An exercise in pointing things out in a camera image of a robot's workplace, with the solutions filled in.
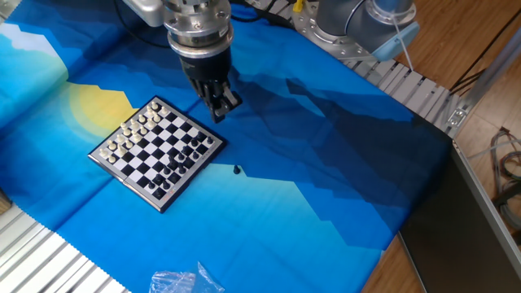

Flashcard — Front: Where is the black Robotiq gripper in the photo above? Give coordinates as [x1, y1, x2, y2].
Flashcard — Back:
[177, 47, 244, 124]

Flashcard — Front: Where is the black white folding chessboard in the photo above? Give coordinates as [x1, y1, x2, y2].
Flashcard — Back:
[87, 95, 227, 214]

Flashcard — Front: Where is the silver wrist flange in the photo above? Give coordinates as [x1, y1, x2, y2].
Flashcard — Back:
[162, 0, 235, 60]

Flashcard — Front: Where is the silver vented wrist box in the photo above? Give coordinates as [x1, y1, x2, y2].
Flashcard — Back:
[121, 0, 167, 28]

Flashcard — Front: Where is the blue landscape print cloth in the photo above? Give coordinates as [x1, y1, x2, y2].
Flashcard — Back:
[0, 0, 453, 293]

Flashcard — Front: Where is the clear plastic zip bag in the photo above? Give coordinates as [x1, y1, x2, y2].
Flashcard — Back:
[148, 260, 226, 293]

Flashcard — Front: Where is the thick black base cable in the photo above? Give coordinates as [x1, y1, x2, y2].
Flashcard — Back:
[247, 0, 295, 30]

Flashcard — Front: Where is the black wrist box cable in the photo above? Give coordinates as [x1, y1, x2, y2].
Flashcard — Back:
[112, 0, 172, 49]

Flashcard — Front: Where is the white cable tie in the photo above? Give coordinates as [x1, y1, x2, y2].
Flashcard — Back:
[390, 15, 414, 72]

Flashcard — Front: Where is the black panel with silver frame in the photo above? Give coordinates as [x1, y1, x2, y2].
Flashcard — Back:
[397, 140, 521, 293]

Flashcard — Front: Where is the thin black floor cable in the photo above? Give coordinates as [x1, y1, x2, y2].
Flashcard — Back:
[449, 18, 521, 97]

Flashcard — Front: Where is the aluminium frame bar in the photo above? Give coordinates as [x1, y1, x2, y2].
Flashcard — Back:
[446, 34, 521, 138]

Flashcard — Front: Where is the grey floor cable bundle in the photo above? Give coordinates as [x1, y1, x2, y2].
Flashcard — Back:
[488, 126, 521, 231]

